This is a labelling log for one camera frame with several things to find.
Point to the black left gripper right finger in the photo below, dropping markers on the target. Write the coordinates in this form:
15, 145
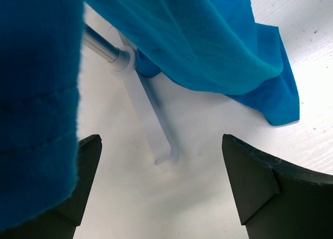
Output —
276, 198

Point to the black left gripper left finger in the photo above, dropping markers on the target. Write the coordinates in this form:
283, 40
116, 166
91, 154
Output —
62, 220

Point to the blue t shirt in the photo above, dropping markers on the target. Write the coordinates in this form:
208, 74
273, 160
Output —
203, 45

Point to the metal clothes rack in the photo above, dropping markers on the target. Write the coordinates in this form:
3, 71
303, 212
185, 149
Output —
135, 80

